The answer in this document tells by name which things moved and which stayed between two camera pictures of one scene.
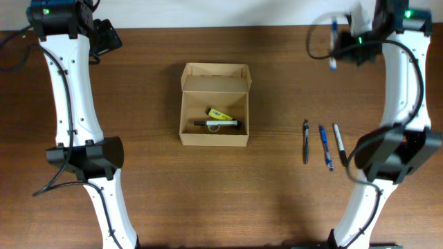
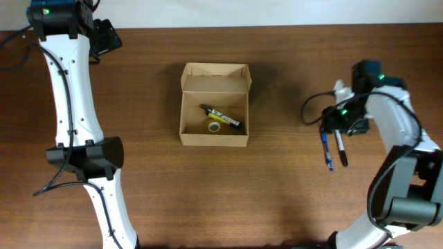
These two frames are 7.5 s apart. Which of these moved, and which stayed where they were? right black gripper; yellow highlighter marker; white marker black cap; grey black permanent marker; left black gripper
Moved: white marker black cap; right black gripper
Stayed: yellow highlighter marker; grey black permanent marker; left black gripper
